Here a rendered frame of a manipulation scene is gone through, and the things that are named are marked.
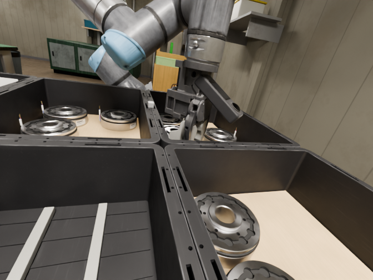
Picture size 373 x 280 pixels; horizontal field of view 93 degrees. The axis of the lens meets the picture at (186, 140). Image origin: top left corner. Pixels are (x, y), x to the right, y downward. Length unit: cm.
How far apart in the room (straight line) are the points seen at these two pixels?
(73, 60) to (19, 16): 343
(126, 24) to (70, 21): 810
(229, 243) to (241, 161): 14
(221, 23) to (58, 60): 608
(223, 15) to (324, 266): 41
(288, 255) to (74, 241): 29
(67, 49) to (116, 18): 580
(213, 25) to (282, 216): 35
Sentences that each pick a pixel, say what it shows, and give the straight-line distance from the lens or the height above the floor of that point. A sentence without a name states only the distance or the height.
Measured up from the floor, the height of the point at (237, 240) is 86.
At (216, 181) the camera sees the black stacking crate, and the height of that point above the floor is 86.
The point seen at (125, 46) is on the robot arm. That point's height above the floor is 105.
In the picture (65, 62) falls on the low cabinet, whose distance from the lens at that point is 627.
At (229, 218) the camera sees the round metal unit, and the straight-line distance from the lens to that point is 30.
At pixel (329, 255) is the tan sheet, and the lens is 38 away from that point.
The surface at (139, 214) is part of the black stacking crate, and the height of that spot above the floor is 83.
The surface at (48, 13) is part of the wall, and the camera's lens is 879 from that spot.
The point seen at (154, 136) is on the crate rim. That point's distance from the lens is 30.
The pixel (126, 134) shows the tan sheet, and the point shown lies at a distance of 53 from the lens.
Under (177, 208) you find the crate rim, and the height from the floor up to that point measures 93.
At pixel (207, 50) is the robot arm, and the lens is 36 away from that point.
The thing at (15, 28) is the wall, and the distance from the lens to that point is 933.
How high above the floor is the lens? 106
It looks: 25 degrees down
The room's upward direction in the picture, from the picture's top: 11 degrees clockwise
